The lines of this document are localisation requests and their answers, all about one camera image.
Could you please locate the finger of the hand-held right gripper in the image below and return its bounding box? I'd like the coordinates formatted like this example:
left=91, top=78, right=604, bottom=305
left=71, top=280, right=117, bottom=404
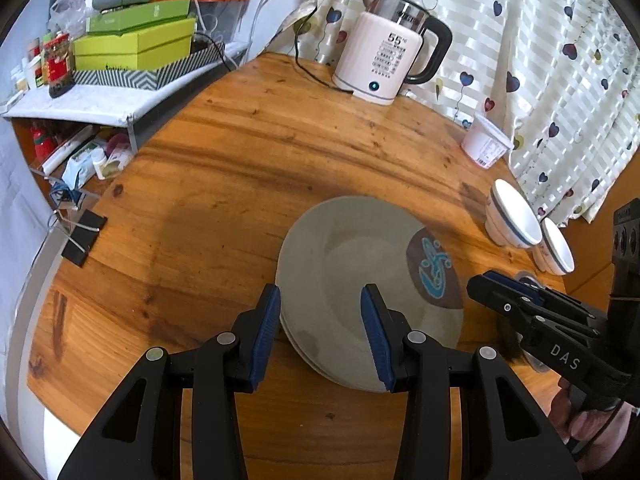
left=466, top=274, right=596, bottom=341
left=482, top=270, right=596, bottom=318

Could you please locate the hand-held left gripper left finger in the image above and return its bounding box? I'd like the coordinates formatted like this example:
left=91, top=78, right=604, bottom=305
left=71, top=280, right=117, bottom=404
left=57, top=284, right=282, bottom=480

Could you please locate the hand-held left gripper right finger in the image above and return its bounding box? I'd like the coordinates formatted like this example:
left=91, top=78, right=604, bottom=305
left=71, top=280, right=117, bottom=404
left=360, top=283, right=585, bottom=480

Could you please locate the grey-green plate with blue motif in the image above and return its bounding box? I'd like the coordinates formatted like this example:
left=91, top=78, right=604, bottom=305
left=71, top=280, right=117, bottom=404
left=275, top=195, right=466, bottom=393
left=279, top=305, right=386, bottom=392
left=282, top=327, right=388, bottom=394

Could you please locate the white bowl with blue stripe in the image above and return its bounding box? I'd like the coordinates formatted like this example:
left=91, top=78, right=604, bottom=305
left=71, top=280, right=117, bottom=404
left=484, top=178, right=543, bottom=249
left=532, top=217, right=576, bottom=276

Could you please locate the person's right hand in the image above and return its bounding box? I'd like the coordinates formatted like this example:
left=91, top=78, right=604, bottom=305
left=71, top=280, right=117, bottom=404
left=550, top=379, right=634, bottom=461

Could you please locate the white plastic tub with lid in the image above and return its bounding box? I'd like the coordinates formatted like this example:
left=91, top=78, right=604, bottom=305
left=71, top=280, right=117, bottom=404
left=461, top=112, right=513, bottom=170

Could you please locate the black binder clip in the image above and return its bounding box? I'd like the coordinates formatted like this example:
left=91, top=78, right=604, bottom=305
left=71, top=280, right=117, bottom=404
left=60, top=210, right=108, bottom=267

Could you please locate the heart-print striped curtain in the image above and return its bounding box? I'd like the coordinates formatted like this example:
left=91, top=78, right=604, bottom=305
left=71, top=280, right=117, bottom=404
left=260, top=0, right=640, bottom=226

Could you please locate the white medicine box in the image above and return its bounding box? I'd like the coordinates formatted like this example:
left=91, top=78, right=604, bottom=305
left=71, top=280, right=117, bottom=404
left=62, top=140, right=108, bottom=186

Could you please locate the white electric kettle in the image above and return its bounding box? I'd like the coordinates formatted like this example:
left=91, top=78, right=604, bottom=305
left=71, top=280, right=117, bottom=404
left=332, top=0, right=453, bottom=107

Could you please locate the black-white zigzag box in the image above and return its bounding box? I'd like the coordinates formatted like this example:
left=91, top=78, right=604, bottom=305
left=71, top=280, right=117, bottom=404
left=72, top=42, right=226, bottom=91

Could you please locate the red bottle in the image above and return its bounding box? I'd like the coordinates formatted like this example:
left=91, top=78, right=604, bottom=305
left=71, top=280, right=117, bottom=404
left=30, top=125, right=56, bottom=161

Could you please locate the white shelf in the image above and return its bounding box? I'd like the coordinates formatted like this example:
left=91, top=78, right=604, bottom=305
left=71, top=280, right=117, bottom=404
left=2, top=42, right=251, bottom=153

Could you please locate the lime green box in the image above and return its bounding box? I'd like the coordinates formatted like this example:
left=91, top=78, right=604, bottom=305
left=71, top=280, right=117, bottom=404
left=72, top=17, right=197, bottom=72

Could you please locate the red figurine jar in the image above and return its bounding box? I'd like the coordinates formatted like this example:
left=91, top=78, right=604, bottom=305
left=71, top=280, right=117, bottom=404
left=42, top=32, right=76, bottom=98

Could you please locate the dark green flat box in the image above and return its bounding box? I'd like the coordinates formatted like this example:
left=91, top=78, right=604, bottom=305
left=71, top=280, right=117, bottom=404
left=86, top=0, right=192, bottom=36

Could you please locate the clear plastic bag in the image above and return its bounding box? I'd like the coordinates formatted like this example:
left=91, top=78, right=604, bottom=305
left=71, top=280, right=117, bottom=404
left=50, top=0, right=88, bottom=31

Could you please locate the black kettle cable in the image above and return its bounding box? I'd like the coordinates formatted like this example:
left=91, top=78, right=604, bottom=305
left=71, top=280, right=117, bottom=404
left=294, top=5, right=356, bottom=96

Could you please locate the white cable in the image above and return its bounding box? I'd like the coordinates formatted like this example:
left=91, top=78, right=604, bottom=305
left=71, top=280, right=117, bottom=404
left=175, top=0, right=213, bottom=36

